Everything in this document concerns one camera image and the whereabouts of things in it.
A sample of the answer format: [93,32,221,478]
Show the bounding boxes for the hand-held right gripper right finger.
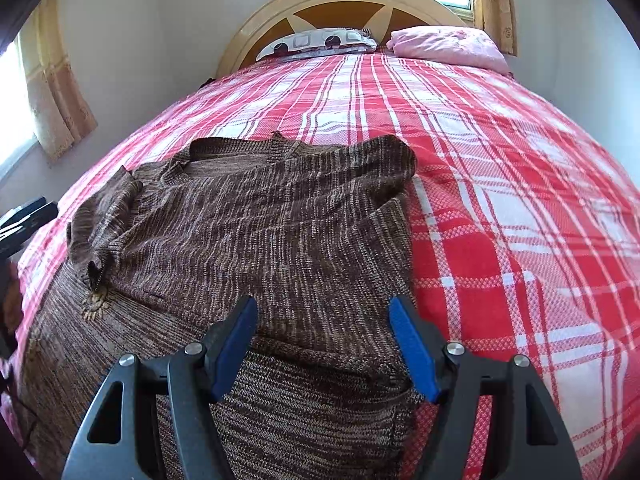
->
[389,295,584,480]

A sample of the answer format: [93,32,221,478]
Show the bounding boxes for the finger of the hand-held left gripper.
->
[0,198,59,257]

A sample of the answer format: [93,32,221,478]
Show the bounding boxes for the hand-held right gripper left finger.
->
[60,295,259,480]

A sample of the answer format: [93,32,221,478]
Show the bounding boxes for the brown knit sweater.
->
[12,132,426,480]

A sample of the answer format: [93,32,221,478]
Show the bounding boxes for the side window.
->
[0,35,38,173]

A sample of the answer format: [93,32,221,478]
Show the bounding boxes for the yellow patterned curtain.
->
[20,0,98,162]
[472,0,518,56]

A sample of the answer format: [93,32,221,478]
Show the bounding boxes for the red plaid bed sheet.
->
[10,52,640,480]

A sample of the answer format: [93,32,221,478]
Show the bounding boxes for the pink pillow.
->
[387,26,508,72]

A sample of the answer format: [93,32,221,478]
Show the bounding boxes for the cream wooden headboard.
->
[217,0,473,76]

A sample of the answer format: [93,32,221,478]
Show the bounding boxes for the grey patterned pillow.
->
[256,26,378,62]

